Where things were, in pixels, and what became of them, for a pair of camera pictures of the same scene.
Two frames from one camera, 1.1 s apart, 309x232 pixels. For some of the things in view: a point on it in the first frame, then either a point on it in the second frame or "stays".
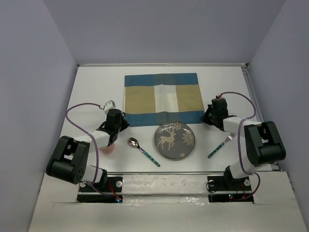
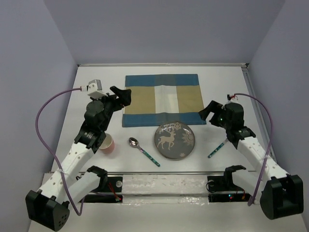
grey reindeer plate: [175, 140] stays
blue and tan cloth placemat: [152, 99] stays
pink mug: [108, 149] stays
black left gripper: [124, 123] → [124, 98]
